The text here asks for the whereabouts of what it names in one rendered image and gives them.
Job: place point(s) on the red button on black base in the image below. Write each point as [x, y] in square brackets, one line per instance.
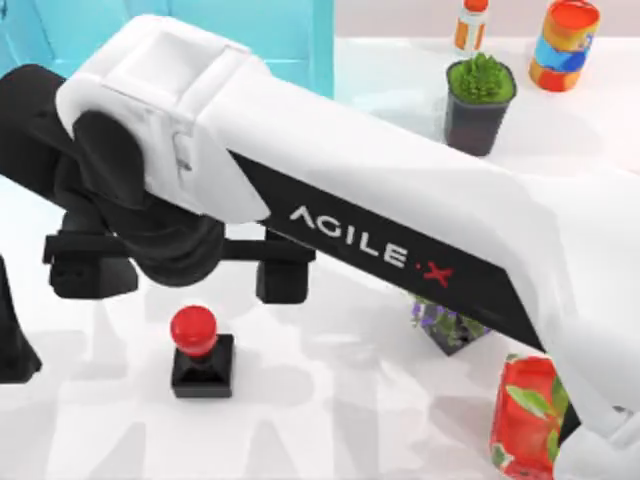
[197, 350]

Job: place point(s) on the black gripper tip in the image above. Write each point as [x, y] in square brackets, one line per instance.
[12, 340]

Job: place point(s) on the purple flower in black pot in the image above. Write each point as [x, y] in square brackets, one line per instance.
[450, 330]

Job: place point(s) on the light blue rack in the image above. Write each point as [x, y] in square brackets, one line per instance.
[280, 35]

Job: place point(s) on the green plant in dark pot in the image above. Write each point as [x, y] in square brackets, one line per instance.
[477, 105]

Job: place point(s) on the red carton with fruit print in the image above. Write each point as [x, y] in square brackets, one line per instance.
[525, 420]

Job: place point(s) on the orange bottle with white label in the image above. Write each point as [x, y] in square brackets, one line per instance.
[470, 27]

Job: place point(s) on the orange and blue can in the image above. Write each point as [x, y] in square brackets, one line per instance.
[565, 45]

